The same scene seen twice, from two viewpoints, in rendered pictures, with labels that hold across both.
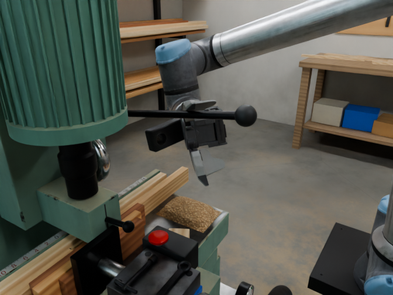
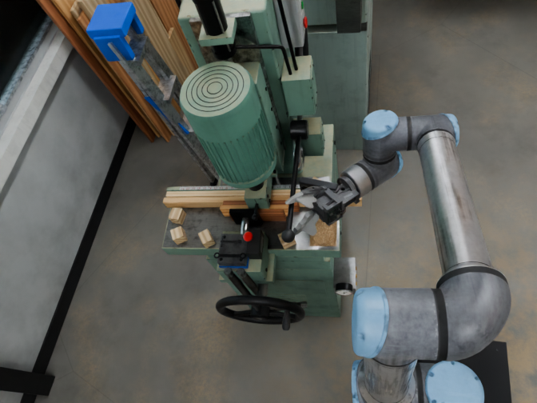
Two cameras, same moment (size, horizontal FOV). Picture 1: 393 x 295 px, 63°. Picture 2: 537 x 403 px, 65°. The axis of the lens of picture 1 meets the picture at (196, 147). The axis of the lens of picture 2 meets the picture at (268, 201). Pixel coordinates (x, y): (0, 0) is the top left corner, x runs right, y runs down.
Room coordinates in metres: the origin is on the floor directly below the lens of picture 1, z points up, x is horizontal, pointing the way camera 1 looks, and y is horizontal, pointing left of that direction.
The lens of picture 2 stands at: (0.41, -0.53, 2.15)
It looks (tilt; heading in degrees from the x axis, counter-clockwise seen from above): 60 degrees down; 83
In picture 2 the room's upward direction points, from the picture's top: 22 degrees counter-clockwise
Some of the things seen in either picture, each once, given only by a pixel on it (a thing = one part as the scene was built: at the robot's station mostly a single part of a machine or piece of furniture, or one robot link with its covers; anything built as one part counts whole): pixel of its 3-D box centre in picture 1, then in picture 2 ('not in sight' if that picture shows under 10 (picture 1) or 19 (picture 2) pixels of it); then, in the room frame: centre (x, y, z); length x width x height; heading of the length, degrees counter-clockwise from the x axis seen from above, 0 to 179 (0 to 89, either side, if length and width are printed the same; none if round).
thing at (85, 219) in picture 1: (80, 209); (260, 185); (0.49, 0.21, 0.99); 0.14 x 0.07 x 0.09; 59
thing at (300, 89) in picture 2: not in sight; (300, 86); (0.72, 0.30, 1.22); 0.09 x 0.08 x 0.15; 59
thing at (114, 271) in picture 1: (112, 269); (244, 225); (0.39, 0.13, 0.95); 0.09 x 0.07 x 0.09; 149
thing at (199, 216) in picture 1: (188, 208); (323, 226); (0.61, 0.02, 0.91); 0.12 x 0.09 x 0.03; 59
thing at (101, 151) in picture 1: (88, 157); (298, 151); (0.65, 0.24, 1.02); 0.12 x 0.03 x 0.12; 59
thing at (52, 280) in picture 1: (96, 256); (255, 210); (0.44, 0.18, 0.93); 0.23 x 0.02 x 0.06; 149
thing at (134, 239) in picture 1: (107, 257); (257, 215); (0.44, 0.16, 0.93); 0.18 x 0.02 x 0.05; 149
